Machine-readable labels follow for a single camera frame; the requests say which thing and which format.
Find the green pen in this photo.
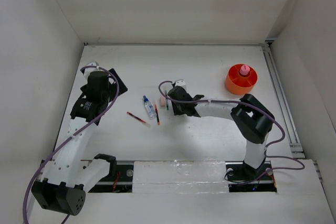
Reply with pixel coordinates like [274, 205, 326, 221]
[165, 90, 169, 111]

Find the pink eraser block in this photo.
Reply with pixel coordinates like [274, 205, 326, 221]
[160, 95, 166, 108]

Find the pink capped clear tube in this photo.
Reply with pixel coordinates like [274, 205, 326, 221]
[239, 65, 250, 77]

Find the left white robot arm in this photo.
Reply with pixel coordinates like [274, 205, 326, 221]
[31, 66, 128, 216]

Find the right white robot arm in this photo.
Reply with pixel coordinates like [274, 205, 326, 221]
[167, 86, 275, 181]

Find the orange red pen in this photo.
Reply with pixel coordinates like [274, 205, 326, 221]
[153, 99, 160, 125]

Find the dark red pen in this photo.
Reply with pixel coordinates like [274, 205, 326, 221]
[127, 111, 150, 127]

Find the blue capped spray bottle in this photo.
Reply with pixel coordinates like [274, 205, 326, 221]
[143, 95, 156, 119]

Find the orange round organizer container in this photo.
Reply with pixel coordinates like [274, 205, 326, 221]
[225, 64, 258, 95]

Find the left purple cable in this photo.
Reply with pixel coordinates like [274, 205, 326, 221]
[22, 66, 121, 224]

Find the purple cable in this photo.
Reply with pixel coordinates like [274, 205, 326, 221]
[158, 80, 307, 187]
[22, 66, 121, 224]

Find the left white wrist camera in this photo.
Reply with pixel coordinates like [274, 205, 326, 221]
[82, 61, 100, 79]

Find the black metal base rail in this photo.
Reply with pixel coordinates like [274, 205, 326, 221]
[86, 161, 277, 194]

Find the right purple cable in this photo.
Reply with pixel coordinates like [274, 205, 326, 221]
[158, 80, 307, 187]

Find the right side aluminium rail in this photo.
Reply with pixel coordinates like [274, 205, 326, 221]
[260, 40, 306, 159]

